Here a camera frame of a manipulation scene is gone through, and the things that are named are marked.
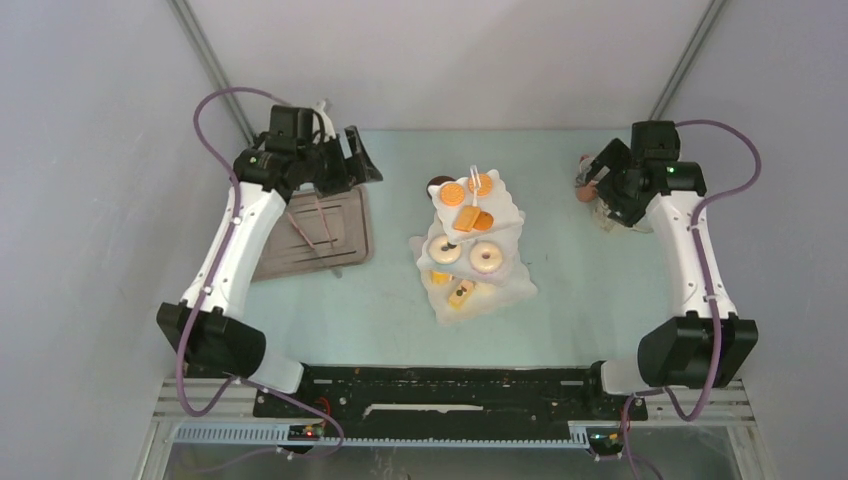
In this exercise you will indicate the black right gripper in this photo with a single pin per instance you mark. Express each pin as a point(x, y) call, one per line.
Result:
point(616, 157)

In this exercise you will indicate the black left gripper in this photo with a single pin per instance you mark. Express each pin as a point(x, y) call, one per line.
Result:
point(354, 170)

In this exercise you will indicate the green-inside floral mug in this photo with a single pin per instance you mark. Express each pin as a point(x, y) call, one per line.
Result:
point(601, 217)

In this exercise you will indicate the pink mug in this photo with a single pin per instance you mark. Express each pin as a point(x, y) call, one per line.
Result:
point(585, 190)

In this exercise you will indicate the white chocolate-hole donut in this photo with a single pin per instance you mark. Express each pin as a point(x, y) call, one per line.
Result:
point(442, 251)

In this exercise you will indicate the yellow square cake piece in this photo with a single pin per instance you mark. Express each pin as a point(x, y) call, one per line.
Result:
point(467, 218)

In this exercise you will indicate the small orange round cookie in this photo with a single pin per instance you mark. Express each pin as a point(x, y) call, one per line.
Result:
point(480, 184)

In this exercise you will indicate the yellow swirl roll cake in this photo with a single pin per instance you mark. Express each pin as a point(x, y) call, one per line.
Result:
point(440, 278)

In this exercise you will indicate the white three-tier cake stand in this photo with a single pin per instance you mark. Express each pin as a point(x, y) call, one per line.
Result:
point(509, 285)

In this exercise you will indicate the white frosted donut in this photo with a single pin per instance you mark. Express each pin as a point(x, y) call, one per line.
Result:
point(486, 257)

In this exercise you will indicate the yellow cake with berries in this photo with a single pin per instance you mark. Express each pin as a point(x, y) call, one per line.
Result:
point(461, 294)

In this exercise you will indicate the darkest brown round coaster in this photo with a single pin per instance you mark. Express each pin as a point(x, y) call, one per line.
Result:
point(437, 182)

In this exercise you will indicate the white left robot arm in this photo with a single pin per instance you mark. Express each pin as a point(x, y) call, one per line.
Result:
point(207, 327)

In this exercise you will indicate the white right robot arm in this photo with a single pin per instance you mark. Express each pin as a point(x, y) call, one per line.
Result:
point(705, 341)

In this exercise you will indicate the metal serving tray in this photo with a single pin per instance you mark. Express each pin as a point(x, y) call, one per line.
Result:
point(316, 234)

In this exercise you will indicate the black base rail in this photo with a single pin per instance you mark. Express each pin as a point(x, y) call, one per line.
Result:
point(462, 404)

